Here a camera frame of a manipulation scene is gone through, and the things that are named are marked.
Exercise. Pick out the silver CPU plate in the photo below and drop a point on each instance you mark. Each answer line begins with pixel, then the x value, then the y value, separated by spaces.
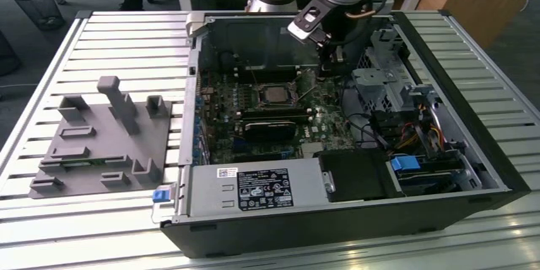
pixel 277 94

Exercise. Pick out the RAM slot black clips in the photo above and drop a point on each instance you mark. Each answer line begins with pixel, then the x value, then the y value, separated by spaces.
pixel 263 79
pixel 274 116
pixel 274 110

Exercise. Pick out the CPU socket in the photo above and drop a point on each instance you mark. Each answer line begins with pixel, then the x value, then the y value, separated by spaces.
pixel 258 94

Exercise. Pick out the silver and black webcam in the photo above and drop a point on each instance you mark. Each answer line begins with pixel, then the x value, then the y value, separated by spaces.
pixel 306 20

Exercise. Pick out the silver drive cage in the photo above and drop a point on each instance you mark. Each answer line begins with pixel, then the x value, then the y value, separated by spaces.
pixel 374 85

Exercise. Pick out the green motherboard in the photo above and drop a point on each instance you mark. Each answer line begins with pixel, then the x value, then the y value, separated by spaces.
pixel 325 118

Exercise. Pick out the black graphics card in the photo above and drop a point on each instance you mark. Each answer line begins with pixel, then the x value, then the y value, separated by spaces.
pixel 270 132

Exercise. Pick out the silver chipset heatsink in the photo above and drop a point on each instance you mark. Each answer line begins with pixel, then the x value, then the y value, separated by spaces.
pixel 313 150

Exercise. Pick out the hard disk in blue carrier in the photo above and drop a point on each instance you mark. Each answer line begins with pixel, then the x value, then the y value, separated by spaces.
pixel 405 164

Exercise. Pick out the black plastic shroud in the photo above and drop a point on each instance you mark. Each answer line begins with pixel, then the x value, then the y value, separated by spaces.
pixel 354 175

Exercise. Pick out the black chair base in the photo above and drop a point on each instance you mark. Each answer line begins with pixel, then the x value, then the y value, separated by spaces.
pixel 133 1

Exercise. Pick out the silver power supply unit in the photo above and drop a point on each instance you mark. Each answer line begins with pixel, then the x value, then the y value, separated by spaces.
pixel 211 194

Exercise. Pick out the black PC case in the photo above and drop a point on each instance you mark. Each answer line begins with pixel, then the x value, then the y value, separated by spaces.
pixel 295 235

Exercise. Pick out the blue case latch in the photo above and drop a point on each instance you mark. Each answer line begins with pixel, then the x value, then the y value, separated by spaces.
pixel 162 195

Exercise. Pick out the grey parts rack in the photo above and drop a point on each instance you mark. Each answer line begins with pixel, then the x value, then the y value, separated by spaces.
pixel 102 143

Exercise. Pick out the green RAM stick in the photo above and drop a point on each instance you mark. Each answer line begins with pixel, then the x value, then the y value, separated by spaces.
pixel 85 162

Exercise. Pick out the black mesh waste bin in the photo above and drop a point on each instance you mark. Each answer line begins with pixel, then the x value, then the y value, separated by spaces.
pixel 38 10

